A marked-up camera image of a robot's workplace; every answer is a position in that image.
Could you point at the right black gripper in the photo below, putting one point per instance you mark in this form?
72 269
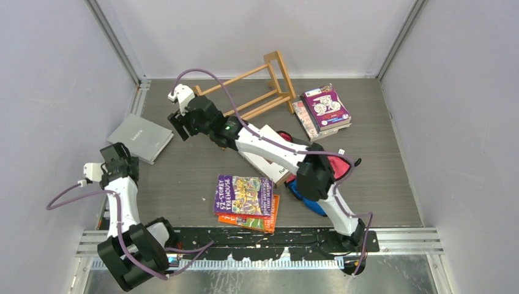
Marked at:
179 122

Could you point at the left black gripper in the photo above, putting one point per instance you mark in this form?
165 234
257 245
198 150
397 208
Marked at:
134 162

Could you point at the grey Iantra book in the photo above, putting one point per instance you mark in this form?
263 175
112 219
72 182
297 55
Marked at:
143 138

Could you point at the purple 52-Storey Treehouse book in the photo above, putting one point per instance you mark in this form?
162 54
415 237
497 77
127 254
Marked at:
244 196

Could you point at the wooden book rack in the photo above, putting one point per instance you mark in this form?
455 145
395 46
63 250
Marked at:
262 89

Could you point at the white Decorate Furniture book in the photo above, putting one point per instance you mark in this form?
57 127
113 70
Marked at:
268 169

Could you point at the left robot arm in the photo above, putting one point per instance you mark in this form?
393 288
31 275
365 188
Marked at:
133 252

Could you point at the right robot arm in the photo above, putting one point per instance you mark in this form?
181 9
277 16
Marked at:
310 164

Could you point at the orange 78-Storey Treehouse book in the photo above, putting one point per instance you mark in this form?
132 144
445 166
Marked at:
254 223

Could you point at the purple illustrated book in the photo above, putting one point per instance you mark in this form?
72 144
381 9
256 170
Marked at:
325 108

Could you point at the blue oven mitt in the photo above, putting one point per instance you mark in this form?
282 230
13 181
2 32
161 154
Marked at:
311 205

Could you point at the red grey cloth bib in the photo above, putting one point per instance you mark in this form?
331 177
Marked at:
340 165

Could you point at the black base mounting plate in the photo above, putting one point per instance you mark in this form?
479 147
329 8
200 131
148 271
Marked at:
302 243

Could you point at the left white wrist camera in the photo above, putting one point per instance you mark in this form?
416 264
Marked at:
92 173

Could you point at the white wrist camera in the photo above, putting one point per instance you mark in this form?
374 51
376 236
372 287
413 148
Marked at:
92 173
181 95

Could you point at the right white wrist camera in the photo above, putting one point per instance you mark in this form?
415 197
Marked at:
181 95

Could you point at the slotted cable duct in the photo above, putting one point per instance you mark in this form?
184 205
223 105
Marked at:
281 264

